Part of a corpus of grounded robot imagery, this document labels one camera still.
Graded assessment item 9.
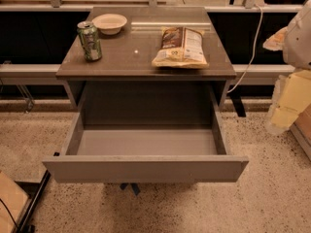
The grey top drawer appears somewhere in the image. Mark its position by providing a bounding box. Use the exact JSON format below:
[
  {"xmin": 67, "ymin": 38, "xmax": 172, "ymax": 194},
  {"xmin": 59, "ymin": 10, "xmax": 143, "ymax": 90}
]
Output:
[{"xmin": 43, "ymin": 81, "xmax": 249, "ymax": 183}]

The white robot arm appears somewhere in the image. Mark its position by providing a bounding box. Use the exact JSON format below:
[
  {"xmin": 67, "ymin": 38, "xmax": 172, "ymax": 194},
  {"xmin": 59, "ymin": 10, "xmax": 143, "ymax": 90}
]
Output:
[{"xmin": 263, "ymin": 0, "xmax": 311, "ymax": 70}]

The cardboard box right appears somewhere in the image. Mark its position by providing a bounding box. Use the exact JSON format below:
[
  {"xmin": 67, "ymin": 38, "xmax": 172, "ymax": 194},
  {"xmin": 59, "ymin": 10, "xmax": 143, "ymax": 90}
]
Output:
[{"xmin": 291, "ymin": 105, "xmax": 311, "ymax": 160}]

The cardboard box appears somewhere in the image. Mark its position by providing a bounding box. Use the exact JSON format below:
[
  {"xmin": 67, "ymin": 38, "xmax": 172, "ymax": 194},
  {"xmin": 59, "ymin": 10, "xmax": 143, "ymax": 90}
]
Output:
[
  {"xmin": 291, "ymin": 105, "xmax": 311, "ymax": 160},
  {"xmin": 0, "ymin": 171, "xmax": 28, "ymax": 233}
]

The yellow brown chip bag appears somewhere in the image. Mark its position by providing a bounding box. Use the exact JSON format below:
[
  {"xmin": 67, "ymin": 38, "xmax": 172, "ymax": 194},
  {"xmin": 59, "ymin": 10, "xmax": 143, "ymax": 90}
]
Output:
[{"xmin": 152, "ymin": 27, "xmax": 209, "ymax": 69}]

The white paper bowl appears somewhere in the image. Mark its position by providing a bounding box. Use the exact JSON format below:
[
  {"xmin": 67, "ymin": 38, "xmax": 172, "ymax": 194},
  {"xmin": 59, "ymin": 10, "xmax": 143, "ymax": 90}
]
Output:
[{"xmin": 92, "ymin": 14, "xmax": 127, "ymax": 35}]

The green soda can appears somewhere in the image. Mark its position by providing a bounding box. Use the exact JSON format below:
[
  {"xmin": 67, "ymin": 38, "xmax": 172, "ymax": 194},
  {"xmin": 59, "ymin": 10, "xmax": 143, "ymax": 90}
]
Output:
[{"xmin": 77, "ymin": 21, "xmax": 102, "ymax": 61}]

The cardboard box bottom left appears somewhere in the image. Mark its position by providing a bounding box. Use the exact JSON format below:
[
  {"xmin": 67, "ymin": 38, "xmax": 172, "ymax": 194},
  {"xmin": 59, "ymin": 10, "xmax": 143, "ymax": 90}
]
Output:
[{"xmin": 0, "ymin": 171, "xmax": 28, "ymax": 233}]

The white cable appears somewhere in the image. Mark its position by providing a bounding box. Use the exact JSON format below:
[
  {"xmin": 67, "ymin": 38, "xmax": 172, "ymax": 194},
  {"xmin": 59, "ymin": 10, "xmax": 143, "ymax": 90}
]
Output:
[{"xmin": 226, "ymin": 4, "xmax": 264, "ymax": 94}]

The black floor rail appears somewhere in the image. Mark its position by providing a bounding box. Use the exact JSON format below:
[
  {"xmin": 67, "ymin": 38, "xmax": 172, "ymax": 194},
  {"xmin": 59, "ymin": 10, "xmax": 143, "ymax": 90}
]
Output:
[{"xmin": 16, "ymin": 171, "xmax": 51, "ymax": 233}]

